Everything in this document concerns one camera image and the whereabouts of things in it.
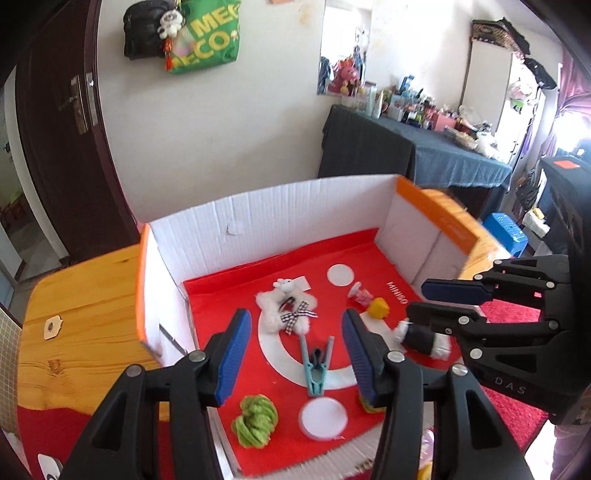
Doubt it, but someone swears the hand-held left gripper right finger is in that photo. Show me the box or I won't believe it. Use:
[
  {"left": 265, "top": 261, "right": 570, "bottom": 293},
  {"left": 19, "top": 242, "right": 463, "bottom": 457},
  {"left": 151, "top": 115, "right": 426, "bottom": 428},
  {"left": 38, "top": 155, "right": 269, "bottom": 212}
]
[{"left": 342, "top": 308, "right": 532, "bottom": 480}]

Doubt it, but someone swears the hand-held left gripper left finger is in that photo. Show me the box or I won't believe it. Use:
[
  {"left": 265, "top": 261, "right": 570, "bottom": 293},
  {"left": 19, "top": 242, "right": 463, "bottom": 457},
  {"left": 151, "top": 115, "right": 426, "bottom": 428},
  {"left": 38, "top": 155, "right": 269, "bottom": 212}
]
[{"left": 58, "top": 308, "right": 253, "bottom": 480}]

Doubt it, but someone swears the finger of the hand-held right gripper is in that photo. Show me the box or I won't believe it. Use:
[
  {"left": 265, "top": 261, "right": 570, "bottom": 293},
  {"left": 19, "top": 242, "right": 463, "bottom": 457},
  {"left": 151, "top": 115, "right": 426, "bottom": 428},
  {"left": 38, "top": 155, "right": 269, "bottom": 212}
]
[
  {"left": 421, "top": 255, "right": 571, "bottom": 308},
  {"left": 405, "top": 300, "right": 573, "bottom": 365}
]

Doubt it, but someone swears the black and white plush toy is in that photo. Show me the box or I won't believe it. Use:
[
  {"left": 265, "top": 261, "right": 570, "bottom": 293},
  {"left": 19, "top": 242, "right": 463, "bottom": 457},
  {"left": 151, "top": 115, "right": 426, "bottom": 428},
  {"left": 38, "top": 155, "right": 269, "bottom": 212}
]
[{"left": 392, "top": 320, "right": 452, "bottom": 360}]

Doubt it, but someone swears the teal clothespin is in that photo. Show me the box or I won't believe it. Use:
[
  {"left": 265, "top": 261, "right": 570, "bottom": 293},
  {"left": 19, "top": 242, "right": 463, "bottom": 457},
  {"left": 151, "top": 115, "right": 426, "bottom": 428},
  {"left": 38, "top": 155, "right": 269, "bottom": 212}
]
[{"left": 299, "top": 336, "right": 335, "bottom": 398}]

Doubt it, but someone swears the green yarn ball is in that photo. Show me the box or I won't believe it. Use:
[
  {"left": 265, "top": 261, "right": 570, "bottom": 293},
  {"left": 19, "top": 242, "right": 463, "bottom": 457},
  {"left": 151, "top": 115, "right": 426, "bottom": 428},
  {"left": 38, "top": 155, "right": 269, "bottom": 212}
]
[
  {"left": 359, "top": 392, "right": 386, "bottom": 414},
  {"left": 231, "top": 394, "right": 280, "bottom": 448}
]

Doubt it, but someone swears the pink small toy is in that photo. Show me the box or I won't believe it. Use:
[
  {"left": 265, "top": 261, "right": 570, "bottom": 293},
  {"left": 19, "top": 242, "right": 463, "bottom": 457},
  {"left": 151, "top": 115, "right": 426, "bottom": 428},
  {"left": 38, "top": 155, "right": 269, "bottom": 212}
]
[{"left": 348, "top": 282, "right": 375, "bottom": 305}]

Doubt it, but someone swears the white round lid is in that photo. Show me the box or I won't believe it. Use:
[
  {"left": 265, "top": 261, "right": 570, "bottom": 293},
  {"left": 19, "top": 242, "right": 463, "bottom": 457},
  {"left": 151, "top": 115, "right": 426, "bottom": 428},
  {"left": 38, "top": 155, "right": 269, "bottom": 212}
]
[{"left": 299, "top": 396, "right": 348, "bottom": 439}]

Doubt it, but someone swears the white cardboard box orange rim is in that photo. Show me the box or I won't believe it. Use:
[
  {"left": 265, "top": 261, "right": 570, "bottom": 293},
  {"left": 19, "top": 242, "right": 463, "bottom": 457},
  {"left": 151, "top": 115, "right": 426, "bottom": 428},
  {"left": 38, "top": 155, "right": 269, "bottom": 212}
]
[{"left": 136, "top": 174, "right": 499, "bottom": 478}]

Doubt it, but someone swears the white sheep plush with bow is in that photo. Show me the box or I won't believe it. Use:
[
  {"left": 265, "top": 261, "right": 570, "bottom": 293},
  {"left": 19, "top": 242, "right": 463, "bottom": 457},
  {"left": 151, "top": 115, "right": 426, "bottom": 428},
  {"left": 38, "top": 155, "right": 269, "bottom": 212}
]
[{"left": 255, "top": 277, "right": 319, "bottom": 335}]

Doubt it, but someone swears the blue plastic stool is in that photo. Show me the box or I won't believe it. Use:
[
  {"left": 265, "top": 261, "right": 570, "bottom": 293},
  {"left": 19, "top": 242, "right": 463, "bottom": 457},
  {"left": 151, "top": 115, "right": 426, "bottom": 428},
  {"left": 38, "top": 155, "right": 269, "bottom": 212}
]
[{"left": 482, "top": 212, "right": 529, "bottom": 257}]

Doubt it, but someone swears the red fuzzy cloth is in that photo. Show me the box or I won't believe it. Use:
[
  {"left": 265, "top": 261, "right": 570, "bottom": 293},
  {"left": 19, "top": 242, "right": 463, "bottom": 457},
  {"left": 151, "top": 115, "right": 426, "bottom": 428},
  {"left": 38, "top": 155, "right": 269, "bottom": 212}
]
[{"left": 9, "top": 300, "right": 561, "bottom": 480}]

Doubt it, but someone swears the dark cloth covered table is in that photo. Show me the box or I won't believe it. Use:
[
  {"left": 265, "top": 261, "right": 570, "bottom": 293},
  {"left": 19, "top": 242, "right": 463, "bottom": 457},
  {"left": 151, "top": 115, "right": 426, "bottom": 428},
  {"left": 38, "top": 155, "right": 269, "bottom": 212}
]
[{"left": 318, "top": 104, "right": 513, "bottom": 217}]

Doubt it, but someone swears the purple curtain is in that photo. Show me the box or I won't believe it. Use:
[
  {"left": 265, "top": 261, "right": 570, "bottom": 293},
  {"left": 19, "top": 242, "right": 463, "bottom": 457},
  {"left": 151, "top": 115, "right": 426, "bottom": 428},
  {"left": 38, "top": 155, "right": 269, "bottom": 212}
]
[{"left": 540, "top": 46, "right": 591, "bottom": 162}]

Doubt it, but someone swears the cluster of cosmetics bottles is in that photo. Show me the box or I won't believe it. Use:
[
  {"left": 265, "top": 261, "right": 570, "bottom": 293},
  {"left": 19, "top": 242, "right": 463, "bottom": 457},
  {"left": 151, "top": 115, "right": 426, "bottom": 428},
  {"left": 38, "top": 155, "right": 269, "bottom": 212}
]
[{"left": 355, "top": 76, "right": 504, "bottom": 162}]

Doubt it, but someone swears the white wardrobe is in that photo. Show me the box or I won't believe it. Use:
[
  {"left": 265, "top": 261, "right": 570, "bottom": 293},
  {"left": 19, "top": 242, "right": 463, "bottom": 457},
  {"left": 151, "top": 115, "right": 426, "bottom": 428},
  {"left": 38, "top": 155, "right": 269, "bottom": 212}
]
[{"left": 459, "top": 18, "right": 532, "bottom": 167}]

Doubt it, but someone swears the white plastic object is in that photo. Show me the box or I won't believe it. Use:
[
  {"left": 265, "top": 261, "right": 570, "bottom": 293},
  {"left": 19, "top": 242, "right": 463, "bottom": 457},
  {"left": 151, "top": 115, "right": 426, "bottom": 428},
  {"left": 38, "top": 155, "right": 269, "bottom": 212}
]
[{"left": 37, "top": 453, "right": 63, "bottom": 480}]

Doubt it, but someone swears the dark brown door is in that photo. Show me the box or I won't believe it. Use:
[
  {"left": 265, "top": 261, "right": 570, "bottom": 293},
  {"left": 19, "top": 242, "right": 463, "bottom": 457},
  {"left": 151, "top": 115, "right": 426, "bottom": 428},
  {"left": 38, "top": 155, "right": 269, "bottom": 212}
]
[{"left": 14, "top": 0, "right": 139, "bottom": 266}]

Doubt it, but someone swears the pink plush figure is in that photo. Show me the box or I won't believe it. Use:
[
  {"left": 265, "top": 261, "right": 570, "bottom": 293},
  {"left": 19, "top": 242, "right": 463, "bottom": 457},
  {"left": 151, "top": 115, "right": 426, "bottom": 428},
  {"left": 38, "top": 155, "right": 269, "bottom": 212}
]
[{"left": 332, "top": 59, "right": 366, "bottom": 95}]

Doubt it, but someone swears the green tote bag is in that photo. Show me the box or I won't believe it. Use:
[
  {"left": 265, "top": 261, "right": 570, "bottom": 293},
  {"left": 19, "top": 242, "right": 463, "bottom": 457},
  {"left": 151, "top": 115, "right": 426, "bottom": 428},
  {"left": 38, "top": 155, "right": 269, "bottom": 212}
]
[{"left": 165, "top": 0, "right": 242, "bottom": 75}]

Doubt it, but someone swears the black bag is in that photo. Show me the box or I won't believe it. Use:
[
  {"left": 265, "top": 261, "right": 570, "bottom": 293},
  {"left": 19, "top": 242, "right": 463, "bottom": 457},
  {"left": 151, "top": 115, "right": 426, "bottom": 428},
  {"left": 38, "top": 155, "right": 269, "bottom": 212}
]
[{"left": 122, "top": 0, "right": 174, "bottom": 60}]

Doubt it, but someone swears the wall mirror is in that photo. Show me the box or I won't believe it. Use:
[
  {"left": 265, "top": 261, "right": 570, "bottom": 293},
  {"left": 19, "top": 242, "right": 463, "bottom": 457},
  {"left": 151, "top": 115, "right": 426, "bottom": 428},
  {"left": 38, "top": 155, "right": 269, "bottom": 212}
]
[{"left": 318, "top": 0, "right": 374, "bottom": 97}]

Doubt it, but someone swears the white plush keychain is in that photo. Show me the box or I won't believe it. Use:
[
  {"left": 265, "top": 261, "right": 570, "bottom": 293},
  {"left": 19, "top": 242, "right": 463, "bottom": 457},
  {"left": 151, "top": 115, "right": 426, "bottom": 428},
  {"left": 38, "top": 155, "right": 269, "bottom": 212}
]
[{"left": 157, "top": 10, "right": 185, "bottom": 40}]

